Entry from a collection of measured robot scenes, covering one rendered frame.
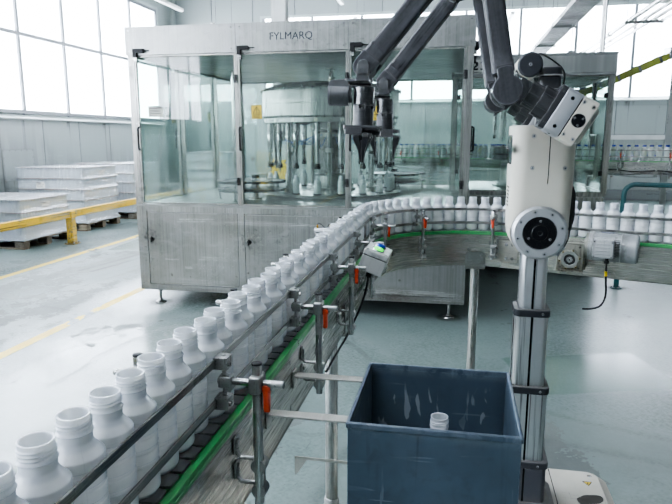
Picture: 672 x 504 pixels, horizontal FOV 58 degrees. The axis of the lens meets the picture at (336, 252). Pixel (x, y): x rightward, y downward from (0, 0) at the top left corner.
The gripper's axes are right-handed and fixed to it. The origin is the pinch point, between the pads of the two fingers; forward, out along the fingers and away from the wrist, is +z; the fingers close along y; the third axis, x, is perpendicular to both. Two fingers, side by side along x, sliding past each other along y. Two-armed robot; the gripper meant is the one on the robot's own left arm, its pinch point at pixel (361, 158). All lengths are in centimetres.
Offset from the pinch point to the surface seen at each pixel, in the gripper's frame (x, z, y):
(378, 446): -69, 50, 16
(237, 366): -71, 36, -10
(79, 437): -118, 27, -11
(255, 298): -58, 27, -11
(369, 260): 13.3, 31.7, 1.5
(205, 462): -94, 42, -7
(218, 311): -73, 26, -13
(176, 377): -94, 29, -11
